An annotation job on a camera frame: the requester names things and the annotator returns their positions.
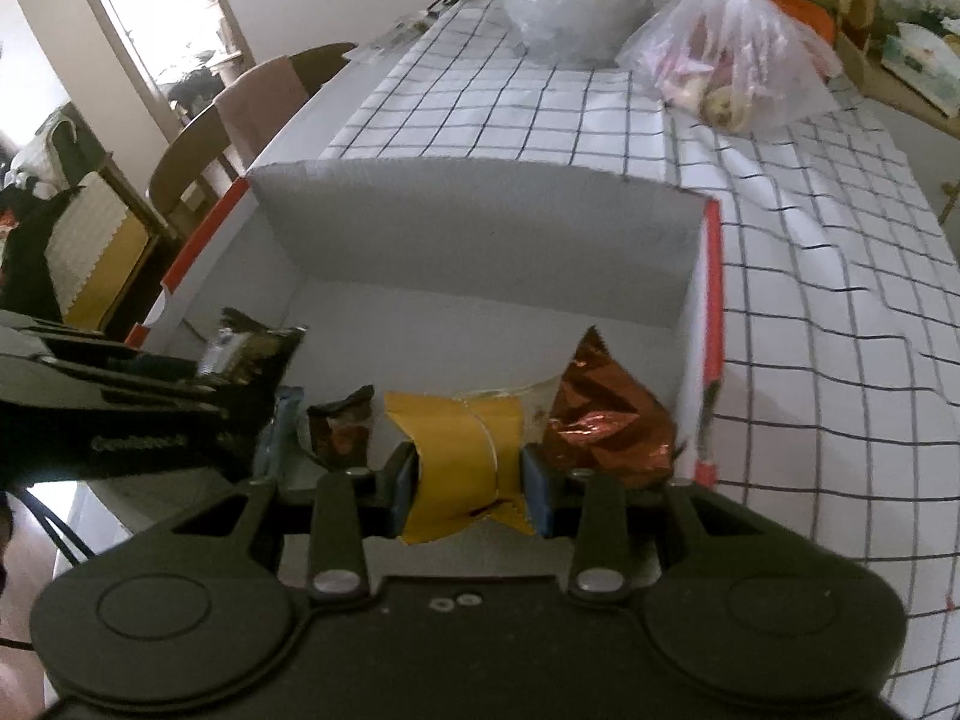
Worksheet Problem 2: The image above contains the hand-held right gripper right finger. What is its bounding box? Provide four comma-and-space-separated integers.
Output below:
521, 444, 782, 604

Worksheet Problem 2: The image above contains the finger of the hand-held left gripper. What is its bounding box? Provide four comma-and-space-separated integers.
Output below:
0, 307, 230, 412

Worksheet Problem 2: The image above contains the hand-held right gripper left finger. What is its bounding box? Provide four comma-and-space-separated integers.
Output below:
171, 442, 422, 604

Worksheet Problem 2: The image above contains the yellow snack packet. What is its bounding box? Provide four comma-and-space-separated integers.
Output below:
383, 389, 545, 548

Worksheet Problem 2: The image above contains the small silver brown packet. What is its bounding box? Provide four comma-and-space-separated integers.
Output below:
305, 384, 377, 470

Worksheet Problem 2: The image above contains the brown foil snack packet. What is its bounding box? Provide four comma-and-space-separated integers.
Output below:
543, 324, 680, 497

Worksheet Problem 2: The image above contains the light blue snack packet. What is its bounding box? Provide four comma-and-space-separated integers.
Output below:
250, 384, 308, 483

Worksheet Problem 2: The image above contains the black snack packet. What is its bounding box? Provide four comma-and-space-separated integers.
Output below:
196, 305, 309, 392

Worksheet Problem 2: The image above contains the red cardboard box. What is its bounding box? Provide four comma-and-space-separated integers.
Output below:
127, 159, 725, 575

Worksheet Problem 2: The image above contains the plastic bag of pink snacks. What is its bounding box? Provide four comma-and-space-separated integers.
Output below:
614, 0, 842, 140

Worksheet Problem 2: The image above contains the white yellow quilted cloth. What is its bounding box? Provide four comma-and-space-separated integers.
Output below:
43, 171, 152, 329

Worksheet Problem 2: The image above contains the dark cloth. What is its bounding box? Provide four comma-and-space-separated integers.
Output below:
0, 190, 77, 325

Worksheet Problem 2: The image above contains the pink towel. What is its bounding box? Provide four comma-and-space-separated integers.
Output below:
213, 55, 309, 170

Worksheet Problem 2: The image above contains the wooden chair with towel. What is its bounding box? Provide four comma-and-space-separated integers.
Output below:
213, 42, 360, 174

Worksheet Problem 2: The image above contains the white power strip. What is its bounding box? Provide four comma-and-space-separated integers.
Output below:
373, 10, 430, 55

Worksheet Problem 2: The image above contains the large clear plastic bag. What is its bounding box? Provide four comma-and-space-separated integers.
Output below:
485, 0, 722, 69

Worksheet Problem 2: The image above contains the white cabinet with wooden top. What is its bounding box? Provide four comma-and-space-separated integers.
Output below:
831, 33, 960, 137

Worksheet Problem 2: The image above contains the orange container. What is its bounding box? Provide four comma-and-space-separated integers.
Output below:
748, 0, 838, 43

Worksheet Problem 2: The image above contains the tissue box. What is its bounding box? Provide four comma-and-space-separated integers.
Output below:
880, 21, 960, 100

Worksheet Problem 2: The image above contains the black cable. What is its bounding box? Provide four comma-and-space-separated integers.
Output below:
25, 490, 100, 565

